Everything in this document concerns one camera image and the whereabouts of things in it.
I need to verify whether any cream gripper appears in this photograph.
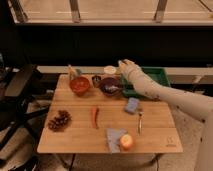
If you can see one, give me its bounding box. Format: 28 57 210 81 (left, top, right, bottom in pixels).
118 59 142 82

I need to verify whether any orange-red bowl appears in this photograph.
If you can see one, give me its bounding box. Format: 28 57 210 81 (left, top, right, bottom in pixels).
69 76 90 96

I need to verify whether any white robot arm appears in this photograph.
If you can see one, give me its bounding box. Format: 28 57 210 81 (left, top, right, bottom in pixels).
118 59 213 171

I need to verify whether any white paper cup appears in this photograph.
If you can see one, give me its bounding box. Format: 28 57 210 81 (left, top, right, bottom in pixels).
103 65 117 78

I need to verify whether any dark purple bowl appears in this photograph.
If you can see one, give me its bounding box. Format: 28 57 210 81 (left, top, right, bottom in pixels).
99 77 122 97

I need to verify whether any metal spoon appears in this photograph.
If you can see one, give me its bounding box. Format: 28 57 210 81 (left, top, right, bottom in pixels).
104 85 121 93

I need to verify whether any green plastic tray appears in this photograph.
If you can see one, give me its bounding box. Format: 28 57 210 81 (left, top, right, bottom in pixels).
121 67 170 99

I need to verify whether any blue sponge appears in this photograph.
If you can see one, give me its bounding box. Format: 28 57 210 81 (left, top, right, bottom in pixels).
124 97 139 114

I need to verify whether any yellow and blue toy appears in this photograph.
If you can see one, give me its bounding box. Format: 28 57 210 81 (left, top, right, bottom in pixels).
68 65 82 80

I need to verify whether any orange carrot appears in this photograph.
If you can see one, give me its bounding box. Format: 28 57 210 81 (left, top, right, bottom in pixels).
91 106 99 129

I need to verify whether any wooden folding table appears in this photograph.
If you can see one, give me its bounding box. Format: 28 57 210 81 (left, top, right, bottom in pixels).
37 74 183 153

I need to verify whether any blue-grey cloth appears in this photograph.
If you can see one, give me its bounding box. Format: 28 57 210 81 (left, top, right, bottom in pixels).
107 128 127 153

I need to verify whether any red-yellow apple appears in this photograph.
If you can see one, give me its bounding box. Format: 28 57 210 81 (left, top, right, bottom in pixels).
119 134 134 150

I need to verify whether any bunch of dark grapes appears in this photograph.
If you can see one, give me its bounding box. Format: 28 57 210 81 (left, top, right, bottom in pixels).
47 110 71 132

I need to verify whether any black office chair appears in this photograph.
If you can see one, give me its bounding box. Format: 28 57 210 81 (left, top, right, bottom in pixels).
0 64 49 150

